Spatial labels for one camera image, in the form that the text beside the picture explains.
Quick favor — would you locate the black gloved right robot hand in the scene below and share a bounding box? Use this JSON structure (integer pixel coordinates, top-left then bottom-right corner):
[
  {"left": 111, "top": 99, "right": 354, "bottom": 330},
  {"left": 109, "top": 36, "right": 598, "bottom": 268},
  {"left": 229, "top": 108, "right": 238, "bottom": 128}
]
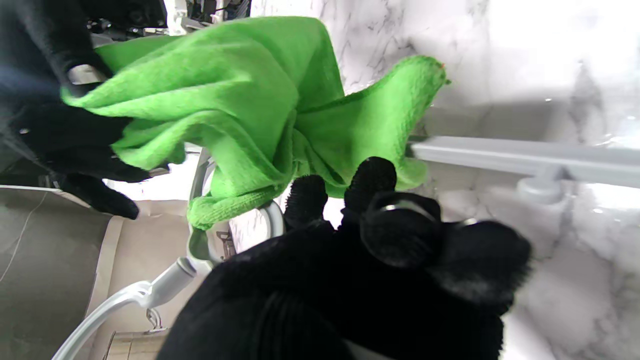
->
[{"left": 0, "top": 0, "right": 168, "bottom": 221}]

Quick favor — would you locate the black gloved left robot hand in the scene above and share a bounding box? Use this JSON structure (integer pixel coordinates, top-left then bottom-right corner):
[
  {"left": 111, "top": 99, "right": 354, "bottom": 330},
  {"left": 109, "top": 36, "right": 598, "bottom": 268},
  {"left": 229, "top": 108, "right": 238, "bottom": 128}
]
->
[{"left": 157, "top": 156, "right": 533, "bottom": 360}]

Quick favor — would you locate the green microfibre towel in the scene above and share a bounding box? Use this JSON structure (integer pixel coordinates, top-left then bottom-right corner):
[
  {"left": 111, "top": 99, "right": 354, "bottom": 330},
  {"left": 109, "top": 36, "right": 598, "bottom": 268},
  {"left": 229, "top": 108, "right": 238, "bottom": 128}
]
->
[{"left": 60, "top": 16, "right": 451, "bottom": 231}]

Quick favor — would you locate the grey plastic clothes hanger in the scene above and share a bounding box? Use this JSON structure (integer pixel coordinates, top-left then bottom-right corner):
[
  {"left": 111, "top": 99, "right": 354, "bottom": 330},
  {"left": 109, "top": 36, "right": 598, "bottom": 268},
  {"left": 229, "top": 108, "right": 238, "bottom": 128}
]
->
[{"left": 50, "top": 135, "right": 640, "bottom": 360}]

